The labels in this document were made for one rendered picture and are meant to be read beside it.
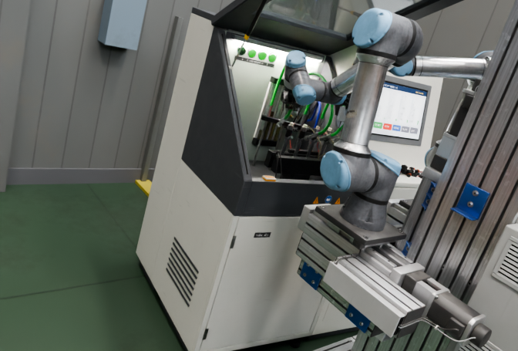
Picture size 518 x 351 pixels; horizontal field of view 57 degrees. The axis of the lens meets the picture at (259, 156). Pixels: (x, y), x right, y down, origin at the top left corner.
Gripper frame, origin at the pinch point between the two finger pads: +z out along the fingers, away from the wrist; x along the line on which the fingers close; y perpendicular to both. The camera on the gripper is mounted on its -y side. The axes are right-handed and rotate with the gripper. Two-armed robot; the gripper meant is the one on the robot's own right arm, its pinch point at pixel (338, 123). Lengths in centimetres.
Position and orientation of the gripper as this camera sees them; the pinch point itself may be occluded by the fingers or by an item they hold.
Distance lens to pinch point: 197.7
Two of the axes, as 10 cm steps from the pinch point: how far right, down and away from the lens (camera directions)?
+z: -2.7, 9.2, 2.9
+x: 8.2, 0.7, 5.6
